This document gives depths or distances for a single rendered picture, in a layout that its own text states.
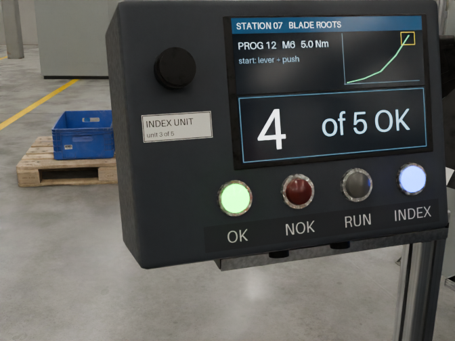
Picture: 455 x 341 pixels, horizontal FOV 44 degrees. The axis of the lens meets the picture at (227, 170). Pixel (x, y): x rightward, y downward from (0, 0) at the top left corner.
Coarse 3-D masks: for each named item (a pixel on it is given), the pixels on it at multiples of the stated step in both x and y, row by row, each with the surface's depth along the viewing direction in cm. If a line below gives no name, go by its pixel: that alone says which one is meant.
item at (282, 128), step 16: (240, 96) 41; (256, 96) 41; (272, 96) 42; (288, 96) 42; (240, 112) 41; (256, 112) 41; (272, 112) 42; (288, 112) 42; (240, 128) 41; (256, 128) 41; (272, 128) 42; (288, 128) 42; (240, 144) 41; (256, 144) 41; (272, 144) 42; (288, 144) 42; (256, 160) 41; (272, 160) 42
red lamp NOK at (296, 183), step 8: (288, 176) 42; (296, 176) 42; (304, 176) 42; (288, 184) 42; (296, 184) 42; (304, 184) 42; (312, 184) 43; (280, 192) 42; (288, 192) 42; (296, 192) 42; (304, 192) 42; (312, 192) 43; (288, 200) 42; (296, 200) 42; (304, 200) 42; (296, 208) 42
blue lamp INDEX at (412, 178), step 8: (400, 168) 45; (408, 168) 45; (416, 168) 45; (400, 176) 45; (408, 176) 44; (416, 176) 45; (424, 176) 45; (400, 184) 45; (408, 184) 45; (416, 184) 45; (424, 184) 45; (408, 192) 45; (416, 192) 45
